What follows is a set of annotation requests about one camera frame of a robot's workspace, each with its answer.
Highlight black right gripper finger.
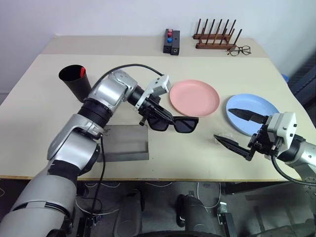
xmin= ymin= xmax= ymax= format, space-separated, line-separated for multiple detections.
xmin=227 ymin=108 xmax=269 ymax=124
xmin=213 ymin=134 xmax=254 ymax=162

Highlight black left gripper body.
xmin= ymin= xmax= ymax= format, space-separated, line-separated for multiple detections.
xmin=137 ymin=96 xmax=163 ymax=127

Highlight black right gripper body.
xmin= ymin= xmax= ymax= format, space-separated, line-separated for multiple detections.
xmin=247 ymin=122 xmax=279 ymax=161

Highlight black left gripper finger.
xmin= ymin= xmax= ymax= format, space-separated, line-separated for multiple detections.
xmin=147 ymin=113 xmax=174 ymax=122
xmin=155 ymin=105 xmax=175 ymax=119

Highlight black sunglasses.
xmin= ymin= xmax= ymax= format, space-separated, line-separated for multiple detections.
xmin=147 ymin=116 xmax=199 ymax=134

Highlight light blue plate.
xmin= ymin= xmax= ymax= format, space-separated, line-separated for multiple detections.
xmin=225 ymin=93 xmax=281 ymax=137

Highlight pink plate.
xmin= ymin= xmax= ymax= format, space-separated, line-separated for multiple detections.
xmin=169 ymin=79 xmax=221 ymax=118

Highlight thin-framed clear eyeglasses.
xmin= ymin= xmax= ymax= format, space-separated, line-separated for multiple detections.
xmin=227 ymin=45 xmax=252 ymax=57

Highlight black box with coloured buttons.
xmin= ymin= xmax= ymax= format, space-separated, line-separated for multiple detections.
xmin=162 ymin=29 xmax=174 ymax=54

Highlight black plastic cup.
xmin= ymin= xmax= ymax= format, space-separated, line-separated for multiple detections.
xmin=58 ymin=64 xmax=93 ymax=103

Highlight brown wooden peg rack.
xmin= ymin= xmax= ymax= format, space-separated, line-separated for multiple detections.
xmin=193 ymin=18 xmax=243 ymax=50

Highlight dark rounded shape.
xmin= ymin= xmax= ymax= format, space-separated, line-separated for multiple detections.
xmin=175 ymin=194 xmax=211 ymax=237
xmin=115 ymin=189 xmax=144 ymax=236

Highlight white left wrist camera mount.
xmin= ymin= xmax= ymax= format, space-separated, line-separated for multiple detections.
xmin=134 ymin=74 xmax=172 ymax=112

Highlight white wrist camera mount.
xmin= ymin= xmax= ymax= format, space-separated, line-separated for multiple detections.
xmin=134 ymin=74 xmax=172 ymax=112
xmin=266 ymin=112 xmax=297 ymax=150

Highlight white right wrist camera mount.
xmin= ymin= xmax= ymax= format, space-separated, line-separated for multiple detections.
xmin=266 ymin=112 xmax=297 ymax=150

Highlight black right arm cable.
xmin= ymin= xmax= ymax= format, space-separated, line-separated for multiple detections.
xmin=271 ymin=153 xmax=316 ymax=187

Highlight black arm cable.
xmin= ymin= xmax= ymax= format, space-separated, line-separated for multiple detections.
xmin=271 ymin=153 xmax=316 ymax=187
xmin=90 ymin=63 xmax=165 ymax=218

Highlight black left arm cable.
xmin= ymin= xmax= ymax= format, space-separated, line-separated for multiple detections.
xmin=90 ymin=63 xmax=165 ymax=218

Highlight thin white cable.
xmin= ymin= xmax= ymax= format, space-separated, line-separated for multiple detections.
xmin=196 ymin=182 xmax=222 ymax=208
xmin=75 ymin=182 xmax=121 ymax=215

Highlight black bracket with metal clamp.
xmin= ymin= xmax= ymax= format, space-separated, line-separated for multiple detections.
xmin=216 ymin=200 xmax=239 ymax=237

